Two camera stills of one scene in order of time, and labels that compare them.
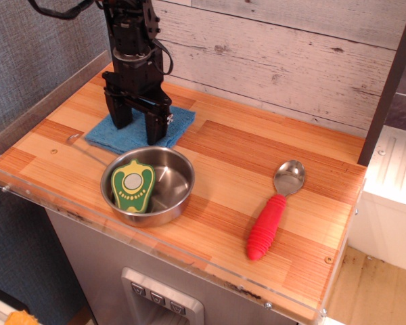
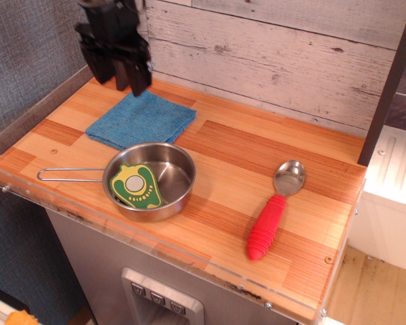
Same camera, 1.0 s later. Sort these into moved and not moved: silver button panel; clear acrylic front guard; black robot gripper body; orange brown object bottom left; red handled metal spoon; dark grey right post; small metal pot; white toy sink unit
Moved: black robot gripper body; small metal pot
Not moved: red handled metal spoon; white toy sink unit; silver button panel; clear acrylic front guard; dark grey right post; orange brown object bottom left
